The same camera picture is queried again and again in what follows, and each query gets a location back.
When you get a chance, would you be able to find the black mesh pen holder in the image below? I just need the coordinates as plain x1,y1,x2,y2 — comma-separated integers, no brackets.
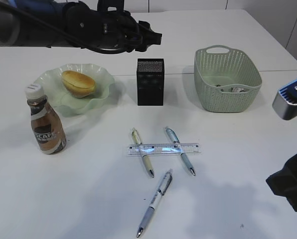
137,58,165,106

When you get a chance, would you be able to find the clear plastic ruler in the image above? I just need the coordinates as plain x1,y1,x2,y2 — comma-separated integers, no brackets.
124,143,201,156

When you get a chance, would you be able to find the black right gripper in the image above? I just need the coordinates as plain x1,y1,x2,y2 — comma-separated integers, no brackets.
266,154,297,212

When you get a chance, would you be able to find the brown plastic drink bottle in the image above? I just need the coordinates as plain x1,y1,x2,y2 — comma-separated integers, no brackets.
25,83,67,154

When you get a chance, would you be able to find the green wavy glass plate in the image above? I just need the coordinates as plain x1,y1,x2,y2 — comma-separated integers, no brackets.
34,64,115,117

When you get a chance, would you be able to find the white blue-grip pen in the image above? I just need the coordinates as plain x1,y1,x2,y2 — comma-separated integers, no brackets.
137,169,173,238

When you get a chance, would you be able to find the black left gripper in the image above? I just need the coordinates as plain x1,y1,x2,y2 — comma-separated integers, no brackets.
63,2,162,52

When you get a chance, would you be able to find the blue-grey pen under ruler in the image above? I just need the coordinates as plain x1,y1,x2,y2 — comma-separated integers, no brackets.
165,127,196,176

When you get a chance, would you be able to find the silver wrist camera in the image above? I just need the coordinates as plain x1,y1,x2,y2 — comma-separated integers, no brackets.
97,0,125,12
272,79,297,120

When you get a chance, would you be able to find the green woven plastic basket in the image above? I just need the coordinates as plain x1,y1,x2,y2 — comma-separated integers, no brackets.
194,45,262,113

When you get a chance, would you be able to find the yellow bread roll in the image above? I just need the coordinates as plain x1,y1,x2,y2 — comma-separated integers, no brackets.
61,70,96,98

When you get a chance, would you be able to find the large paper ball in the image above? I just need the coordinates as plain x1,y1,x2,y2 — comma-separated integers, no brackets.
220,87,248,93

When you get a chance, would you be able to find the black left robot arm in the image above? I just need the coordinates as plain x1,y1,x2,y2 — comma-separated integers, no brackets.
0,0,162,54

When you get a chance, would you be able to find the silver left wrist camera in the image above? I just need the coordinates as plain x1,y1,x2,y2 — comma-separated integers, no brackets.
97,0,125,12

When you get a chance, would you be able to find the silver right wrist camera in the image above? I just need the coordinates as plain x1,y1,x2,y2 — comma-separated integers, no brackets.
272,79,297,120

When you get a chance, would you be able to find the yellow-green pen under ruler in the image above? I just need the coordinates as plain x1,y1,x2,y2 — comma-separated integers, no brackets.
131,128,154,178

